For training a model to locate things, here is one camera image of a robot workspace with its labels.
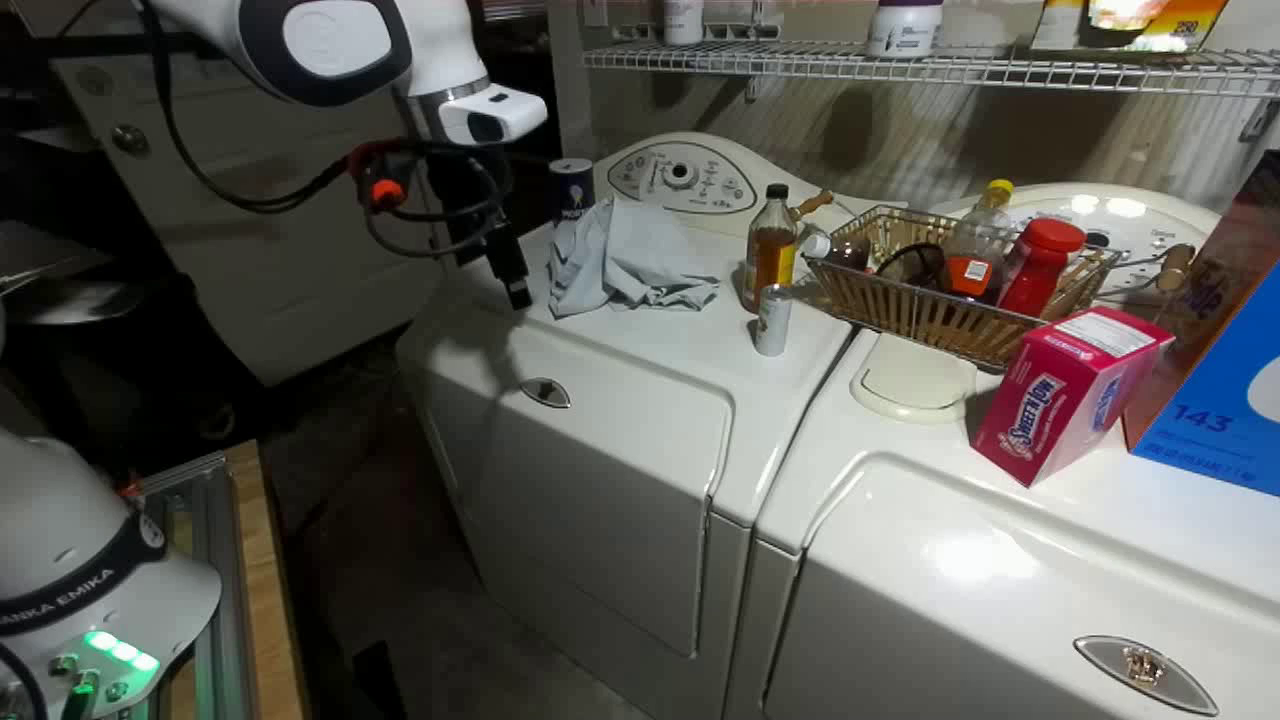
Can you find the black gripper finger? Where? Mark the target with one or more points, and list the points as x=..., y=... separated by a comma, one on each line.
x=512, y=285

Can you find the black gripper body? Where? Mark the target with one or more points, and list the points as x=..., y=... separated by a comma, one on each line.
x=467, y=203

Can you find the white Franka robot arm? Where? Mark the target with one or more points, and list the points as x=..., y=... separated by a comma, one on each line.
x=334, y=40

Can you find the white washing machine with dial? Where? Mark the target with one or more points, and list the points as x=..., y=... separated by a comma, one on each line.
x=654, y=341

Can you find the black cylindrical can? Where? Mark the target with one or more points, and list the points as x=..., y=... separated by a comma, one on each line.
x=569, y=186

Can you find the grey crumpled cloth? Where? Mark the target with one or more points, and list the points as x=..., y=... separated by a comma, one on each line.
x=624, y=263

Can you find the beige metal cabinet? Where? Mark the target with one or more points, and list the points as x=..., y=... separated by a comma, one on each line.
x=267, y=267

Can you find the small white bottle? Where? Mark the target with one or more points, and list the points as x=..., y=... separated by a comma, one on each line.
x=771, y=323

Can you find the amber liquid bottle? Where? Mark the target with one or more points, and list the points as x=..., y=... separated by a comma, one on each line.
x=771, y=240

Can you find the white plastic bottle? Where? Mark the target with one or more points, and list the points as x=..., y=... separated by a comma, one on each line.
x=687, y=20

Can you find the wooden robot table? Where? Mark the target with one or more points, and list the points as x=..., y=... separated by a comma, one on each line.
x=272, y=602

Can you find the wicker basket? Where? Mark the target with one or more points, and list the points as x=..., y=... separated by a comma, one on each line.
x=923, y=314

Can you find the cream round dish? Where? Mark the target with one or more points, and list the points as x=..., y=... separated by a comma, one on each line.
x=915, y=376

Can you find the yellow cap bottle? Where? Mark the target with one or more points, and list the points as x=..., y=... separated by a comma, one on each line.
x=981, y=240

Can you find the red lid jar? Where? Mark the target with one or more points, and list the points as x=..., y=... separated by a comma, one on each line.
x=1043, y=267

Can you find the white appliance with oval badge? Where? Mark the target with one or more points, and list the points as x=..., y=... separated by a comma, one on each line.
x=963, y=587

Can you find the pink cardboard box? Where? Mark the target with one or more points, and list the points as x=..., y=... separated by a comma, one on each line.
x=1061, y=394

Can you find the orange box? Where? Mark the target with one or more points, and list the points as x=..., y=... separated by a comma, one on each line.
x=1154, y=20

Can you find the large detergent box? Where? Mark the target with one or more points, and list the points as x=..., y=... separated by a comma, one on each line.
x=1224, y=384

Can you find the aluminium frame rail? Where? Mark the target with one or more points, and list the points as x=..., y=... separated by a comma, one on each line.
x=213, y=587

